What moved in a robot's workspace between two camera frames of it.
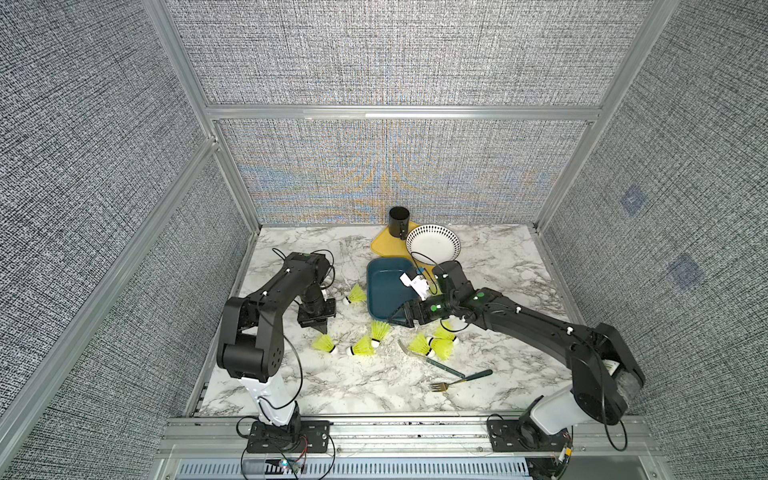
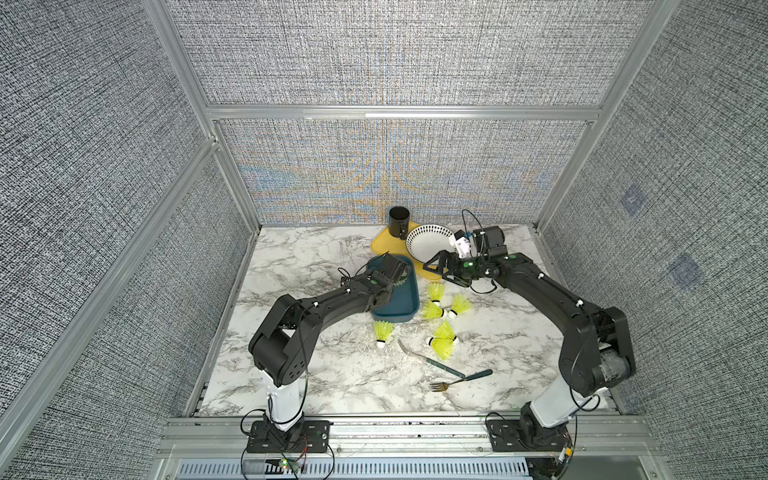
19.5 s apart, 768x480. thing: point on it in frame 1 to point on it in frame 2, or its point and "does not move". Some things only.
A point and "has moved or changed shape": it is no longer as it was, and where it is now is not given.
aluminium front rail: [609, 440] does not move
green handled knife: [431, 361] does not move
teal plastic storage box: [386, 293] does not move
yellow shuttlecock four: [379, 330] does not move
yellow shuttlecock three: [363, 346] has moved or changed shape
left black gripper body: [315, 311] to [389, 294]
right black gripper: [418, 304] to [452, 270]
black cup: [399, 222] does not move
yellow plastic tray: [389, 245] does not move
